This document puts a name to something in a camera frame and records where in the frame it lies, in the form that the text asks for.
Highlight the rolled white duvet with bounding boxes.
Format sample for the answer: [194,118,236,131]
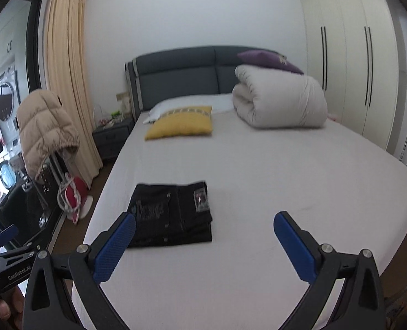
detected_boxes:
[231,65,328,130]

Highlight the black-framed glass door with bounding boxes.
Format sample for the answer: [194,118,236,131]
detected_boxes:
[0,0,49,248]

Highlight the teal round-window appliance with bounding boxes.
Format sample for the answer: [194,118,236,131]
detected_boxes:
[0,160,18,190]

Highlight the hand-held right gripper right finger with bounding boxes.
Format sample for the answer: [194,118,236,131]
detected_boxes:
[273,210,387,330]

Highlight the grey padded headboard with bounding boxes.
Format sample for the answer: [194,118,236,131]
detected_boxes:
[124,45,284,119]

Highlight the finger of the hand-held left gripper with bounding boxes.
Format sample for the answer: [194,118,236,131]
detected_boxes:
[0,224,19,254]
[0,242,50,265]

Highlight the cream wardrobe with black handles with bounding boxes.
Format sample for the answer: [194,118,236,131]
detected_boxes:
[300,0,402,152]

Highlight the yellow pillow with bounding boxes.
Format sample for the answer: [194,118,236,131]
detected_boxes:
[144,106,214,141]

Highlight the beige curtain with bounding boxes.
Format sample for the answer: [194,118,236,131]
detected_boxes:
[45,0,104,190]

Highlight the black denim pants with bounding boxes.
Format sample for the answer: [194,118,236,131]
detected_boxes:
[126,180,214,248]

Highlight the person's left hand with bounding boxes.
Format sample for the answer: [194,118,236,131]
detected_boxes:
[0,284,28,330]

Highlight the white washing machine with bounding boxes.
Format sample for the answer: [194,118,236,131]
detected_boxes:
[0,63,22,135]

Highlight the beige puffer jacket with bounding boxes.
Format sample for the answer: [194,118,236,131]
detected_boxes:
[18,89,81,183]

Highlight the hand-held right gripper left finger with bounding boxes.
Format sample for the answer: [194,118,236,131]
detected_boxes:
[23,212,137,330]

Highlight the grey nightstand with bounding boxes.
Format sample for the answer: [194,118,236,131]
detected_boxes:
[92,116,136,161]

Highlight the white bed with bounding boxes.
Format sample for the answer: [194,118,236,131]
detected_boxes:
[71,93,407,330]

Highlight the white pillow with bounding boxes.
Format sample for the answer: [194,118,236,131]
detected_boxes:
[142,93,235,125]

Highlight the red appliance with white cord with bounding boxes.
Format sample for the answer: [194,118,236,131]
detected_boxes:
[58,176,94,226]

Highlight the purple pillow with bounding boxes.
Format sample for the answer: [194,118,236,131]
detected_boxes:
[237,50,305,75]

